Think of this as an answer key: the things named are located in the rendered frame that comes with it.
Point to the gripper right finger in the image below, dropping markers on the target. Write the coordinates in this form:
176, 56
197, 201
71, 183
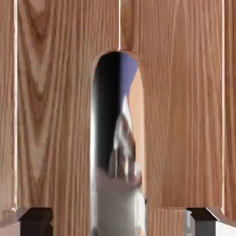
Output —
201, 224

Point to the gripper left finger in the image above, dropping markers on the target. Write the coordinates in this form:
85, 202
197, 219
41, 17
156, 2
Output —
36, 223

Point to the light wooden drawer front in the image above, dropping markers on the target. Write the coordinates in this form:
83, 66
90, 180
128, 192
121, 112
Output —
55, 110

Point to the light wooden cabinet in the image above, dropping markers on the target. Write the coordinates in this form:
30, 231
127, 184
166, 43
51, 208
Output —
7, 110

